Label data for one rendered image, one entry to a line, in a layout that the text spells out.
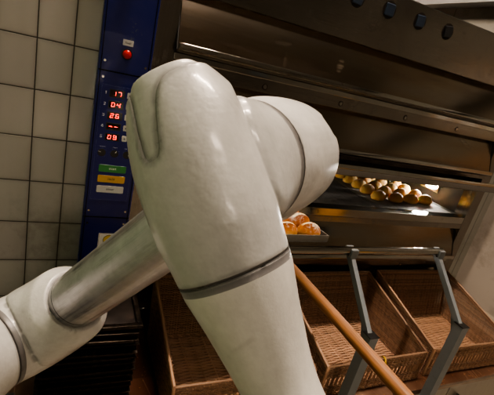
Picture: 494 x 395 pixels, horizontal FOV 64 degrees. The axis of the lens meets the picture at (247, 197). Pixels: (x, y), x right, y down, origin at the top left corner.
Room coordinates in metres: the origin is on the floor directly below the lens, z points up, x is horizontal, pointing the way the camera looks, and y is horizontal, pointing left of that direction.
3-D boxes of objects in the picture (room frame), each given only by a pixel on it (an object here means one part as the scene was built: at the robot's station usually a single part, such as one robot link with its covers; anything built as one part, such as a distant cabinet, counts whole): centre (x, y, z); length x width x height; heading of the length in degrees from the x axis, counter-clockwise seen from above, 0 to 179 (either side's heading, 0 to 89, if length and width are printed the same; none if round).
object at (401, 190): (2.45, -0.75, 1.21); 0.61 x 0.48 x 0.06; 27
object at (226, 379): (1.29, -0.06, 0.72); 0.56 x 0.49 x 0.28; 117
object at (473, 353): (1.84, -1.12, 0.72); 0.56 x 0.49 x 0.28; 116
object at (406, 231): (1.79, -0.44, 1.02); 1.79 x 0.11 x 0.19; 117
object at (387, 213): (1.81, -0.43, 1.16); 1.80 x 0.06 x 0.04; 117
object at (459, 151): (1.79, -0.44, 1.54); 1.79 x 0.11 x 0.19; 117
